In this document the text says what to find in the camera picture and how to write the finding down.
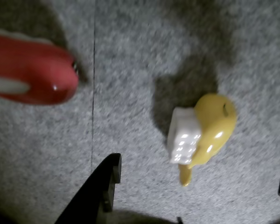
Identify red tuna sushi toy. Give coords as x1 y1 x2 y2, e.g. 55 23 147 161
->
0 29 80 106

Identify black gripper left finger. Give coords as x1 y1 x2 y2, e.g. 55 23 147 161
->
55 153 122 224

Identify yellow egg sushi toy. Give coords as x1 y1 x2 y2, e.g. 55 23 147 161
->
167 93 238 187

